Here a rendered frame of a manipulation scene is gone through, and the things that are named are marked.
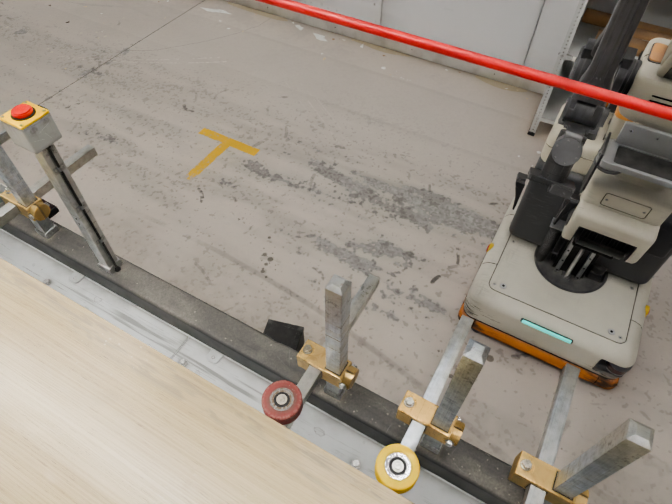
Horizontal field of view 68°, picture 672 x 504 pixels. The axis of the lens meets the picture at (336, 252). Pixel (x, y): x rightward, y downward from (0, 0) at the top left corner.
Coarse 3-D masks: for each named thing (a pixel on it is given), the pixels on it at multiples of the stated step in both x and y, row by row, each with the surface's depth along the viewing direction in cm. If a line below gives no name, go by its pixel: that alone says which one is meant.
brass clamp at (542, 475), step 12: (516, 456) 101; (528, 456) 98; (516, 468) 96; (540, 468) 96; (552, 468) 96; (516, 480) 98; (528, 480) 95; (540, 480) 95; (552, 480) 95; (552, 492) 94; (588, 492) 94
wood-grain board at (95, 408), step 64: (0, 320) 108; (64, 320) 108; (0, 384) 99; (64, 384) 99; (128, 384) 99; (192, 384) 99; (0, 448) 91; (64, 448) 91; (128, 448) 91; (192, 448) 91; (256, 448) 91; (320, 448) 91
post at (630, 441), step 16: (624, 432) 72; (640, 432) 71; (592, 448) 83; (608, 448) 76; (624, 448) 73; (640, 448) 71; (576, 464) 87; (592, 464) 80; (608, 464) 78; (624, 464) 76; (560, 480) 92; (576, 480) 87; (592, 480) 84
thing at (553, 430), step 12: (564, 372) 110; (576, 372) 110; (564, 384) 108; (564, 396) 106; (552, 408) 106; (564, 408) 105; (552, 420) 103; (564, 420) 103; (552, 432) 102; (540, 444) 102; (552, 444) 100; (540, 456) 99; (552, 456) 99; (528, 492) 94; (540, 492) 94
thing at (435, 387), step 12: (468, 324) 117; (456, 336) 115; (456, 348) 113; (444, 360) 111; (444, 372) 109; (432, 384) 107; (444, 384) 108; (432, 396) 106; (408, 432) 101; (420, 432) 101; (408, 444) 100
